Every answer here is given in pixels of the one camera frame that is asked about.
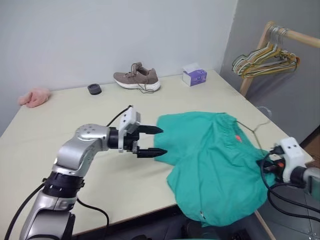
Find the black round holder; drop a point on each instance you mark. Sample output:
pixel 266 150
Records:
pixel 94 89

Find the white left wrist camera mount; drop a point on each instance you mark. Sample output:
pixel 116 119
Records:
pixel 127 117

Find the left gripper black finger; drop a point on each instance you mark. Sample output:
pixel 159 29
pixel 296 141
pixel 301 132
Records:
pixel 151 130
pixel 152 152

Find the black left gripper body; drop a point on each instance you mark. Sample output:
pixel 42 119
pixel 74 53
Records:
pixel 132 141

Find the purple and white tissue box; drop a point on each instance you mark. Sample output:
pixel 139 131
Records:
pixel 196 77

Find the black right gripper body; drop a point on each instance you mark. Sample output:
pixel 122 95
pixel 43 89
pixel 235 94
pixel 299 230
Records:
pixel 273 167

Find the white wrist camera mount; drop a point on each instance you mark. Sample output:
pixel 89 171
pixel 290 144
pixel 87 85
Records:
pixel 292 155
pixel 127 117

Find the pink fluffy cloth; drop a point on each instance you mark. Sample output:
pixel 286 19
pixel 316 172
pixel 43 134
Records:
pixel 35 98

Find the green shorts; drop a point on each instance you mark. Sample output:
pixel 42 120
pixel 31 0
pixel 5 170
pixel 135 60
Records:
pixel 212 162

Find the wooden clothes rack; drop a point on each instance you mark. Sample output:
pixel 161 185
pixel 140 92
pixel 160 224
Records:
pixel 300 37

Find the taupe sneaker with white sole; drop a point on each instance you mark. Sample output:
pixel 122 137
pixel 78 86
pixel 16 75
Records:
pixel 138 77

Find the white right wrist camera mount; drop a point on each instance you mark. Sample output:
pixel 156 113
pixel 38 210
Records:
pixel 292 155

